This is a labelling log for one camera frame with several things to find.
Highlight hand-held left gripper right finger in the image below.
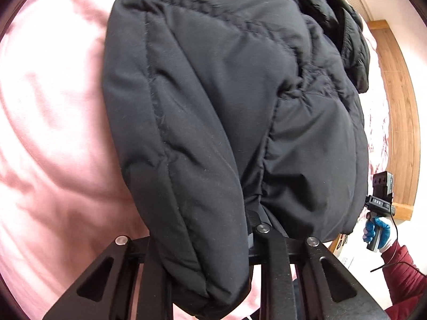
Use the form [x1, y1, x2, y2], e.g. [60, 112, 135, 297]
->
[245, 208, 391, 320]

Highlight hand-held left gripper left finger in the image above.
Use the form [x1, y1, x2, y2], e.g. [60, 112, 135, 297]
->
[43, 235, 174, 320]

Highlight black puffer jacket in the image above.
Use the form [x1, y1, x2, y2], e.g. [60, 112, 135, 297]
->
[102, 0, 371, 320]

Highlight person's right forearm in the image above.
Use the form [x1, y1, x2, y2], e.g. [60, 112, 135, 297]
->
[380, 245, 425, 319]

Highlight person's right hand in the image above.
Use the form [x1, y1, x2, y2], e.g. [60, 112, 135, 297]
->
[362, 215, 392, 254]

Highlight white printed box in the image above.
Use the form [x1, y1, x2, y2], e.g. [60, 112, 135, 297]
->
[329, 233, 355, 269]

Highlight pink bed sheet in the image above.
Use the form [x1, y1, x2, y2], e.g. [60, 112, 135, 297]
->
[0, 0, 392, 320]

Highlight black cable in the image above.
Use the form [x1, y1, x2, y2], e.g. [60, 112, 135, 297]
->
[369, 207, 421, 273]

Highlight wooden bed frame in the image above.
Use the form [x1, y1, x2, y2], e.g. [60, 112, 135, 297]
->
[366, 20, 421, 221]

